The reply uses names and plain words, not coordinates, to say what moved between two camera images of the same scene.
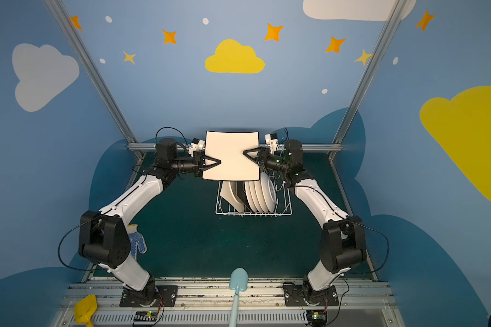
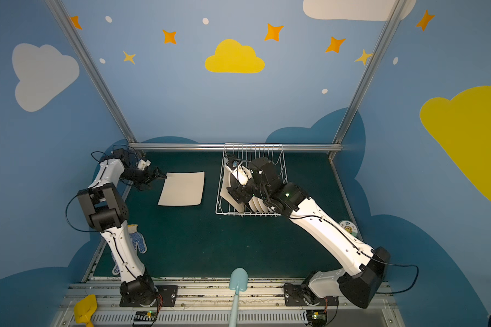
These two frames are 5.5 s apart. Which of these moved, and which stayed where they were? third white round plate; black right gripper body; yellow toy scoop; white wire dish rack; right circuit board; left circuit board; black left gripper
Moved: black left gripper; black right gripper body
Stayed: white wire dish rack; third white round plate; yellow toy scoop; right circuit board; left circuit board
